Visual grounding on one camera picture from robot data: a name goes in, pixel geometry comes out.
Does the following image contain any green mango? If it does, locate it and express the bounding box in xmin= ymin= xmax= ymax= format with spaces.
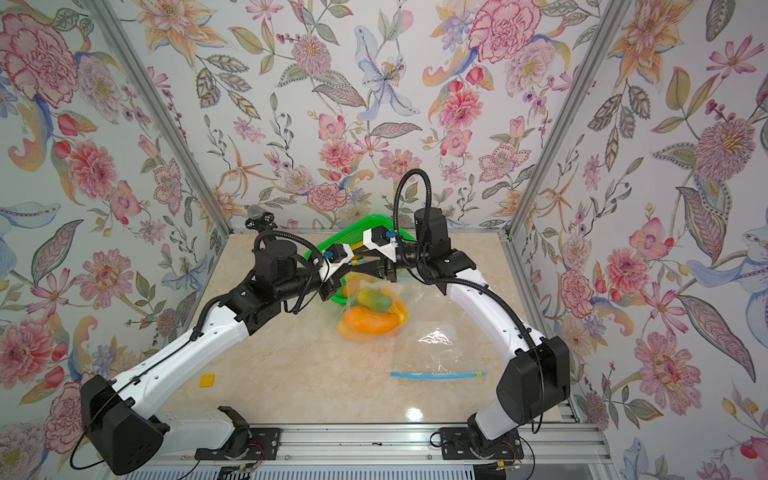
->
xmin=356 ymin=287 xmax=394 ymax=313

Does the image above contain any large orange mango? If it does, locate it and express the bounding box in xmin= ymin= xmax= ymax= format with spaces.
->
xmin=342 ymin=306 xmax=400 ymax=336

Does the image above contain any clear zip-top bag blue zipper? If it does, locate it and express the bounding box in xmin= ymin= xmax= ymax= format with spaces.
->
xmin=337 ymin=273 xmax=409 ymax=342

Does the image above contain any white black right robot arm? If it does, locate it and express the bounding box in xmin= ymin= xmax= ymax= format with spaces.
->
xmin=364 ymin=202 xmax=571 ymax=449

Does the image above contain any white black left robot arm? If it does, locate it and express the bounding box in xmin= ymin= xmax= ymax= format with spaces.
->
xmin=80 ymin=230 xmax=354 ymax=475

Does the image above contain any green plastic basket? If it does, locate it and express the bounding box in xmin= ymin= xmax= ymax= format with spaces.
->
xmin=317 ymin=215 xmax=393 ymax=306

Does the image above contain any small yellow tag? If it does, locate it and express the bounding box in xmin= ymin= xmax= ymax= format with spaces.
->
xmin=199 ymin=374 xmax=215 ymax=388

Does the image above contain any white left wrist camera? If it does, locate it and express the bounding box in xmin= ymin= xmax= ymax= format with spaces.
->
xmin=322 ymin=243 xmax=354 ymax=277

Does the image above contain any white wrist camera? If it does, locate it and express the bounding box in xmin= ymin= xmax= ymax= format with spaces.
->
xmin=322 ymin=243 xmax=354 ymax=277
xmin=363 ymin=225 xmax=398 ymax=263

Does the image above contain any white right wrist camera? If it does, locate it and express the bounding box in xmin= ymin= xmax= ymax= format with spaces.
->
xmin=363 ymin=225 xmax=398 ymax=263

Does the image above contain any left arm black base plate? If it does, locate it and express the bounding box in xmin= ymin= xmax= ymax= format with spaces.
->
xmin=194 ymin=427 xmax=282 ymax=462

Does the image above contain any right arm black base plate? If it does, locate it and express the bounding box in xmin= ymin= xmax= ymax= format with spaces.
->
xmin=436 ymin=426 xmax=525 ymax=462

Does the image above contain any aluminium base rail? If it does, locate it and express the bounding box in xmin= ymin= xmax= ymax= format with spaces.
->
xmin=95 ymin=422 xmax=607 ymax=468

